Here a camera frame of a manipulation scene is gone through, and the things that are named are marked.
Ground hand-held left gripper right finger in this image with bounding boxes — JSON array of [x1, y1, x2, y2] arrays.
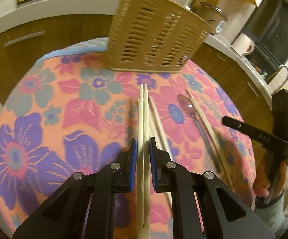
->
[[149, 137, 275, 239]]

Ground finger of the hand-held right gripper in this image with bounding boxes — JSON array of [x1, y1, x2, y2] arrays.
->
[[222, 116, 288, 158]]

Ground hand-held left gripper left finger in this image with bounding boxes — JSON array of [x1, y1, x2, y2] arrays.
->
[[12, 139, 137, 239]]

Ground reddish clear plastic spoon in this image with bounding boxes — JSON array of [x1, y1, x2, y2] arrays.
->
[[178, 94, 222, 174]]

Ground tan plastic utensil basket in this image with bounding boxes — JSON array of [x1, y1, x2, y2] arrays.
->
[[105, 0, 214, 73]]

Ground person's right hand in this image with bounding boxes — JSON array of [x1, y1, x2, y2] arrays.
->
[[254, 156, 288, 203]]

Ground metal sink faucet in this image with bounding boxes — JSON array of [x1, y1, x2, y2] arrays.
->
[[266, 65, 288, 84]]

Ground floral printed cloth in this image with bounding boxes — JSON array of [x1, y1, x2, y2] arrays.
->
[[0, 37, 258, 239]]

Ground dark window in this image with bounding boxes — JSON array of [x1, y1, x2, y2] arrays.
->
[[241, 0, 288, 68]]

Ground brown rice cooker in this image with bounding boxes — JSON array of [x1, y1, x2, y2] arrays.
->
[[191, 1, 228, 34]]

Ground light blue towel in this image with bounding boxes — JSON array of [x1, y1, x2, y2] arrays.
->
[[43, 37, 109, 61]]

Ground wooden base cabinets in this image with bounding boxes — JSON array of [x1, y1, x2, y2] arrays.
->
[[0, 14, 274, 120]]

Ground white kitchen countertop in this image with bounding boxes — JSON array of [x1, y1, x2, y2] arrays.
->
[[0, 0, 284, 92]]

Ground metal drawer handle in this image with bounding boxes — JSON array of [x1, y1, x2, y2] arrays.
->
[[4, 31, 46, 47]]

